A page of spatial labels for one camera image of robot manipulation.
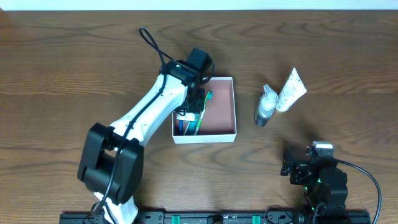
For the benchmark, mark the red green toothpaste tube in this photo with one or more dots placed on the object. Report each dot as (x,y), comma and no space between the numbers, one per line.
(192,128)

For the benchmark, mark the white lotion tube gold cap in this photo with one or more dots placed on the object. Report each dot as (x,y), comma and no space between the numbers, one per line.
(291,91)

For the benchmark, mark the white box with pink interior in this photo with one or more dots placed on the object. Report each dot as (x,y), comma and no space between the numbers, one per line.
(219,121)

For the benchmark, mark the green and white toothbrush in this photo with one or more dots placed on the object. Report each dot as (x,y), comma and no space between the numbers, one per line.
(207,97)

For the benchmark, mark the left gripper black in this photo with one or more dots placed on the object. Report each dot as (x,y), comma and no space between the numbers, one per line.
(197,101)

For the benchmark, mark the clear foam soap pump bottle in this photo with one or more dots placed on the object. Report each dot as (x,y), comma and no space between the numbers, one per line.
(266,106)

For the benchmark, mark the blue disposable razor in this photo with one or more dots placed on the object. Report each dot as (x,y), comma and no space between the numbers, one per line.
(180,127)

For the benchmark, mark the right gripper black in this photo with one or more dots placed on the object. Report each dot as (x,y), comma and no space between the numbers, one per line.
(292,166)

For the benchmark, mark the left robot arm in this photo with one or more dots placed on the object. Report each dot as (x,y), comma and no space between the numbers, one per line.
(112,160)

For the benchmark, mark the green soap bar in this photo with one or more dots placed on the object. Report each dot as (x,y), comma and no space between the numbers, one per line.
(190,117)

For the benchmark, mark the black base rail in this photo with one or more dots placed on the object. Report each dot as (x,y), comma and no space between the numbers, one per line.
(268,217)

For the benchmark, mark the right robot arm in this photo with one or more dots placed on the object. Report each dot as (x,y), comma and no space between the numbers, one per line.
(324,183)

